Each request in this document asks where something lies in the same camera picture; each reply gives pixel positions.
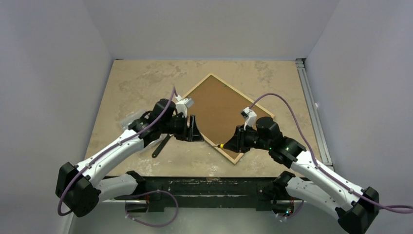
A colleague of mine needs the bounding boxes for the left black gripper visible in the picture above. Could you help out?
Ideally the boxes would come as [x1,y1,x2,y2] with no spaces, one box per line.
[160,113,203,142]

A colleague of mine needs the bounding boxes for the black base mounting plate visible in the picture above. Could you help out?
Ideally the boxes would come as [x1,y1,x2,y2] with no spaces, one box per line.
[114,176,305,214]

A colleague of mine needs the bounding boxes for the clear plastic organizer box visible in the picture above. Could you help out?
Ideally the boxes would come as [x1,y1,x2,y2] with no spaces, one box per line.
[119,109,146,131]

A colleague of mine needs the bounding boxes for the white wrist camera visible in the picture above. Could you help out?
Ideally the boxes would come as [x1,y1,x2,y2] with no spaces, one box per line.
[241,107,257,130]
[175,95,194,117]

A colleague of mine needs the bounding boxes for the black adjustable wrench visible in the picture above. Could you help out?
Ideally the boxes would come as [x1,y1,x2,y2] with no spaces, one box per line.
[151,135,172,158]

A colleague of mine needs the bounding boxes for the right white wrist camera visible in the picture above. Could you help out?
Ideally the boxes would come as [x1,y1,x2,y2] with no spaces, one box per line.
[241,107,257,130]

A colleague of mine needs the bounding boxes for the green picture frame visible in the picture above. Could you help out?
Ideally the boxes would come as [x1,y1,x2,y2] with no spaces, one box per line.
[182,73,276,165]

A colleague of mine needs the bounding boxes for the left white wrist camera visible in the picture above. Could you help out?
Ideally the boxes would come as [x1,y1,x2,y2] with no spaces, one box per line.
[175,95,194,117]

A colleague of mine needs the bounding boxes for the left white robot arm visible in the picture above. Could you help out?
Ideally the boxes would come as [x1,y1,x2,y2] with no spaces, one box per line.
[56,97,204,217]

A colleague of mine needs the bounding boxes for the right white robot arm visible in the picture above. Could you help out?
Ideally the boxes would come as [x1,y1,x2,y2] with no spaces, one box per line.
[218,117,379,234]

